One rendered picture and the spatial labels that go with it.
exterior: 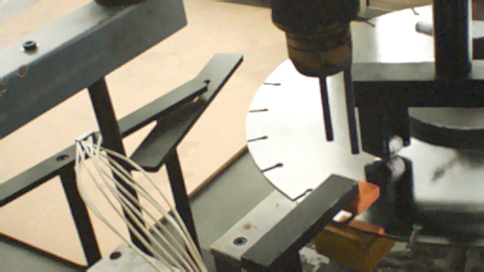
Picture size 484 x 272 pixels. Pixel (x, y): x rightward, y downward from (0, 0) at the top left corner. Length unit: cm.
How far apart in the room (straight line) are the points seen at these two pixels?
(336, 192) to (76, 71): 21
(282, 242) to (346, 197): 5
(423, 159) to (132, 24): 23
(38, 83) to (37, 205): 41
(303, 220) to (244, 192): 44
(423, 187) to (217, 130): 51
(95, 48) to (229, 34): 66
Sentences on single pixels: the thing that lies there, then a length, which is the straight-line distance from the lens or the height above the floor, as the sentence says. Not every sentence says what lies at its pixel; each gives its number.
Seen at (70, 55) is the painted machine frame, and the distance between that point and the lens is 63.
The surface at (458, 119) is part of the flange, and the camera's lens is 62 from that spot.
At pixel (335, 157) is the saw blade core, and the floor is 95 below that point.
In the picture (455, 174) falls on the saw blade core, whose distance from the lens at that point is 59.
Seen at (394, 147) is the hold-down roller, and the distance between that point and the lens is 60.
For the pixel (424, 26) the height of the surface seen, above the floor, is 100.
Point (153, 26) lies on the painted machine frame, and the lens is 68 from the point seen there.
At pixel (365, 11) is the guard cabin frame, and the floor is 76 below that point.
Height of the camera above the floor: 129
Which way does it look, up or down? 31 degrees down
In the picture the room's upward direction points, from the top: 11 degrees counter-clockwise
